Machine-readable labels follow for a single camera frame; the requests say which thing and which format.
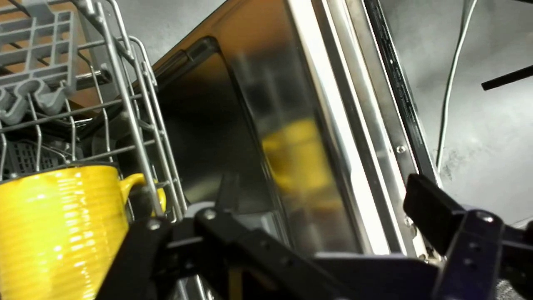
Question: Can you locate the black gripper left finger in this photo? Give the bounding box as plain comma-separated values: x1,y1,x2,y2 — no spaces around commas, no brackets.
192,209,354,300

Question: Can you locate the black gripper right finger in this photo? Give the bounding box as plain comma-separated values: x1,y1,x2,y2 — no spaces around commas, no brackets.
402,174,464,256

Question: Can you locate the stainless dishwasher door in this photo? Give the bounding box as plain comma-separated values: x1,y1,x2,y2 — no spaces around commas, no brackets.
154,0,434,259

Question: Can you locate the grey dishwasher rack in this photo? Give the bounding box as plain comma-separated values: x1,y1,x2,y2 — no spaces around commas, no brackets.
0,0,186,222

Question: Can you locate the yellow ribbed mug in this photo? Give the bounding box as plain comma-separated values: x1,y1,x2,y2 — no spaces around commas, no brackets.
0,164,147,300

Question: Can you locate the white cable on floor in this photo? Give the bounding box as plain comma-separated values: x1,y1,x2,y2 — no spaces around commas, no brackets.
434,0,479,174

